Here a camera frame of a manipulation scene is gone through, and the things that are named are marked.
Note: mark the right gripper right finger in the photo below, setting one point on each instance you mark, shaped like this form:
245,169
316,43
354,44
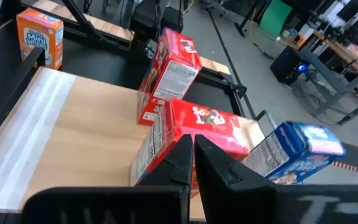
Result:
222,186

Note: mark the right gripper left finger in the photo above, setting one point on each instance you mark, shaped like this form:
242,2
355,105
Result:
172,174

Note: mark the red Froot Loops cereal box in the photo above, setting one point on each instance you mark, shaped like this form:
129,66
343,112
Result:
169,77
204,124

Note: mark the blue Frosted Flakes cereal box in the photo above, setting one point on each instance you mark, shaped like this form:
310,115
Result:
291,149

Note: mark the orange Mini-Wheats cereal box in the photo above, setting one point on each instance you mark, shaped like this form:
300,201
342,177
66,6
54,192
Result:
40,40

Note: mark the green panel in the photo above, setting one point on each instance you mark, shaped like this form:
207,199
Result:
275,17

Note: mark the black computer tower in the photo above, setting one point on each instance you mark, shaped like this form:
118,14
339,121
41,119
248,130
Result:
286,65

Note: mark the grey metal desk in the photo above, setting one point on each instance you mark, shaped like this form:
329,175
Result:
348,57

